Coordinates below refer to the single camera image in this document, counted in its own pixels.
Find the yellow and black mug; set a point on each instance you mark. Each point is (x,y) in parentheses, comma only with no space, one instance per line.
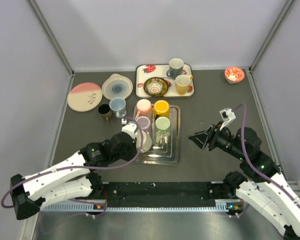
(161,108)

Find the light green mug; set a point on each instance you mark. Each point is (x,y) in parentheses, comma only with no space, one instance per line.
(162,128)

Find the dark grey-blue mug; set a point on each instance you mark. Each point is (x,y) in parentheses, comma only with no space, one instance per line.
(175,68)

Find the light blue mug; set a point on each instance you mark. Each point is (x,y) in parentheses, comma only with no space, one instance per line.
(118,106)

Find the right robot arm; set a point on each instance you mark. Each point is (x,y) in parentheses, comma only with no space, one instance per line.
(261,185)

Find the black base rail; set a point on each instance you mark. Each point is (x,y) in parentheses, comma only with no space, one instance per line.
(164,194)

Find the slotted cable duct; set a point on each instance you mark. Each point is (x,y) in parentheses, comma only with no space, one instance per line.
(71,206)

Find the mustard yellow mug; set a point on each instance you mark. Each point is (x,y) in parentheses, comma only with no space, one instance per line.
(182,83)

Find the strawberry pattern white tray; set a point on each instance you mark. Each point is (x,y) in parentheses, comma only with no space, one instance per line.
(147,71)

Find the cream mug black handle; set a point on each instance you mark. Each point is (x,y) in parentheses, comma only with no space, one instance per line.
(146,144)

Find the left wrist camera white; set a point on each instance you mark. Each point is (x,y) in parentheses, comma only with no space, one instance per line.
(129,126)

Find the black and gold cup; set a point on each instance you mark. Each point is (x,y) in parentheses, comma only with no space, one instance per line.
(105,111)

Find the floral patterned small bowl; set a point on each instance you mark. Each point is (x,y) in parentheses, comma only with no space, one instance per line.
(156,87)

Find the pink and cream plate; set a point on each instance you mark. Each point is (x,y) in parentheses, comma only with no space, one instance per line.
(84,97)

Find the silver metal tray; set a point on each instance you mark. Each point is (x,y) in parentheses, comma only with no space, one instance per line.
(165,152)

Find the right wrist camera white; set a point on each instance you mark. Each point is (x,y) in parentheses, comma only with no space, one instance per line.
(228,116)

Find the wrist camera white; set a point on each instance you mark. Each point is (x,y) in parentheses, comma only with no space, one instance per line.
(228,116)
(129,126)

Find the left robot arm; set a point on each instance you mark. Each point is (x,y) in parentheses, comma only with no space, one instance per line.
(72,178)

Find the pink and white mug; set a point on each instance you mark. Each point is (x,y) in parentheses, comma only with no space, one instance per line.
(143,108)

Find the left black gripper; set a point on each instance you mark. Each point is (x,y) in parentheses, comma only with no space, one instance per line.
(133,152)

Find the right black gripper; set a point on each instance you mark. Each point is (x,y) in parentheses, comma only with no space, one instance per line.
(209,136)

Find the blue ringed cream plate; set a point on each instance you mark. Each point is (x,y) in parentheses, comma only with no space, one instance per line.
(117,86)

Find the lilac purple mug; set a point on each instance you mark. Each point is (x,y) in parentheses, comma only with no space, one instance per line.
(145,124)

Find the red patterned small bowl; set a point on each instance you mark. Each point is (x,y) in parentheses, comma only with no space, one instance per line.
(234,75)

